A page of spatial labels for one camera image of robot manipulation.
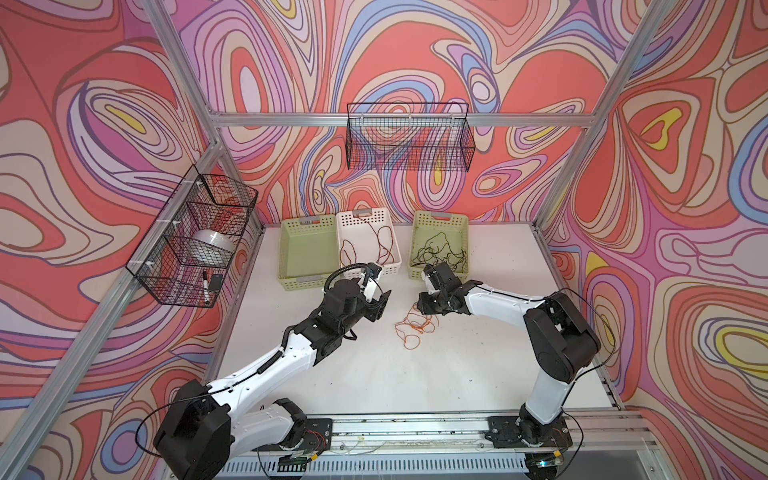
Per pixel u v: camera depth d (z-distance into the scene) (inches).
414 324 35.2
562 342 19.1
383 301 30.0
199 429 15.5
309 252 44.0
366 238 45.4
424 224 46.6
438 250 43.8
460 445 28.6
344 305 23.1
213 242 28.7
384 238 45.1
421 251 43.7
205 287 28.3
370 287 27.0
